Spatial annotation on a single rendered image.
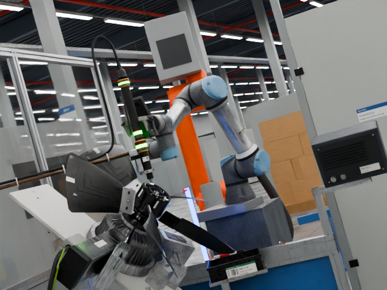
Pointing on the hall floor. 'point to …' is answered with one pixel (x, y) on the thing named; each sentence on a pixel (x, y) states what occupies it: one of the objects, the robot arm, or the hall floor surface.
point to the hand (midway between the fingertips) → (130, 120)
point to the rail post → (339, 271)
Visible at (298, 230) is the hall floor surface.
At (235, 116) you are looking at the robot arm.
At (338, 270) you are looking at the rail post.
